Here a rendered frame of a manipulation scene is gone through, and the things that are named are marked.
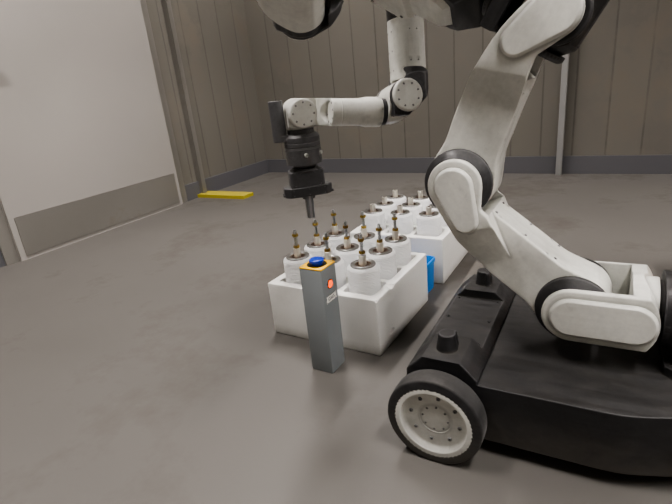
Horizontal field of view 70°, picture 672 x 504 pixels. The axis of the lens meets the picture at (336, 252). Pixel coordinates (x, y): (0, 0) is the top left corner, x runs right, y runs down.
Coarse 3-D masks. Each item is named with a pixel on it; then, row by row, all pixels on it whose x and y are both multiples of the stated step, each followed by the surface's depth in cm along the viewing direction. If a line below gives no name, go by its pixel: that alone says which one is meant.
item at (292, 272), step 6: (306, 258) 151; (288, 264) 150; (294, 264) 149; (300, 264) 149; (288, 270) 151; (294, 270) 150; (288, 276) 152; (294, 276) 150; (288, 282) 153; (294, 282) 151; (300, 282) 151
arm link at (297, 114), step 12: (276, 108) 111; (288, 108) 109; (300, 108) 108; (312, 108) 109; (276, 120) 112; (288, 120) 111; (300, 120) 109; (312, 120) 109; (276, 132) 113; (288, 132) 114; (300, 132) 113; (312, 132) 114; (288, 144) 114; (300, 144) 112; (312, 144) 113
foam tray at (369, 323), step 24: (408, 264) 156; (288, 288) 149; (384, 288) 141; (408, 288) 153; (288, 312) 153; (360, 312) 138; (384, 312) 139; (408, 312) 155; (360, 336) 141; (384, 336) 140
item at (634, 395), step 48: (480, 288) 128; (432, 336) 109; (480, 336) 109; (528, 336) 111; (480, 384) 96; (528, 384) 95; (576, 384) 93; (624, 384) 92; (528, 432) 94; (576, 432) 89; (624, 432) 85
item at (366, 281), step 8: (376, 264) 140; (352, 272) 138; (360, 272) 137; (368, 272) 137; (376, 272) 138; (352, 280) 139; (360, 280) 138; (368, 280) 138; (376, 280) 139; (352, 288) 140; (360, 288) 139; (368, 288) 139; (376, 288) 140
